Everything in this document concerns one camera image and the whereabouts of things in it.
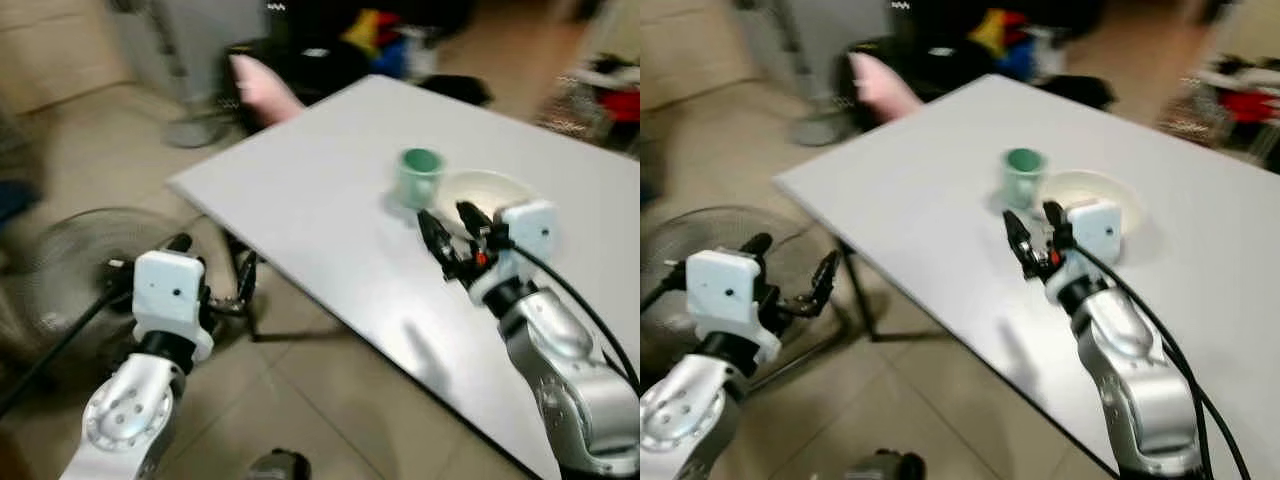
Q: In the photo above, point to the blue container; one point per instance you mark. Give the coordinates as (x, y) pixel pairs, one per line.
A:
(1016, 60)
(392, 58)

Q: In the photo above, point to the grey floor fan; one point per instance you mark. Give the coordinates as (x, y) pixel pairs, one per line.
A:
(70, 270)
(670, 260)

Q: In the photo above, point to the grey robot foot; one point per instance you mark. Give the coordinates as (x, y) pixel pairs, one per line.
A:
(884, 466)
(278, 466)

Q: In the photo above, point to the green cup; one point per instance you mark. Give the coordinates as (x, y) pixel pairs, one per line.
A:
(420, 180)
(1024, 178)

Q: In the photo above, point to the white plate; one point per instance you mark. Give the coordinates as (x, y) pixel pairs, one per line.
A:
(1090, 186)
(482, 190)

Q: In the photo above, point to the yellow toy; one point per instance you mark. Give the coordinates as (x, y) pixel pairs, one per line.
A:
(992, 32)
(364, 32)

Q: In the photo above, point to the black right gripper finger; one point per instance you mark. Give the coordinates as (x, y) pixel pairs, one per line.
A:
(1018, 240)
(1054, 220)
(436, 240)
(472, 218)

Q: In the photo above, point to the black bag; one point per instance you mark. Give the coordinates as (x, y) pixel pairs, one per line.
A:
(310, 68)
(950, 66)

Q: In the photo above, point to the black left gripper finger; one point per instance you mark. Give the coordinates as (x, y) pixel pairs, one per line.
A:
(247, 280)
(824, 276)
(180, 243)
(756, 244)

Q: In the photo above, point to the black table leg frame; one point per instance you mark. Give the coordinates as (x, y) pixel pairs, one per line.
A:
(868, 320)
(250, 320)

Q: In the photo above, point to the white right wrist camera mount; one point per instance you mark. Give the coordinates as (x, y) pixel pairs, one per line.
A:
(525, 235)
(1092, 232)

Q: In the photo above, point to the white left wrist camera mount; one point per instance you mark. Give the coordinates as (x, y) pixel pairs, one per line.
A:
(168, 290)
(728, 290)

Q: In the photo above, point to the red box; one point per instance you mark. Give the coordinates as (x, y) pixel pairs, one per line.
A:
(1250, 105)
(622, 104)

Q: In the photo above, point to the grey round stand base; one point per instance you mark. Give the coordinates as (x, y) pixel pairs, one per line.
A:
(198, 130)
(822, 128)

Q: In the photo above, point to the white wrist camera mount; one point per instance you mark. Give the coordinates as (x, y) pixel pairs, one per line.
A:
(525, 235)
(728, 290)
(168, 290)
(1092, 232)

